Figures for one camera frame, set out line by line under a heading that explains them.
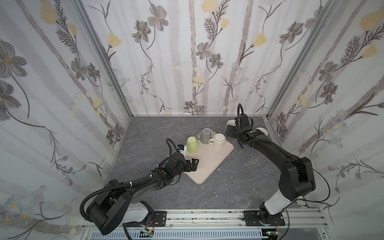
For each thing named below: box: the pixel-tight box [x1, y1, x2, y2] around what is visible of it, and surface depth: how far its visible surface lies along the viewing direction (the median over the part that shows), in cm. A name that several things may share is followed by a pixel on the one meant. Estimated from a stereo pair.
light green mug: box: [186, 136, 198, 154], surface depth 95 cm
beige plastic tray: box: [184, 133, 234, 185], surface depth 98 cm
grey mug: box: [200, 128, 212, 144], surface depth 101 cm
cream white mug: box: [208, 133, 226, 148], surface depth 100 cm
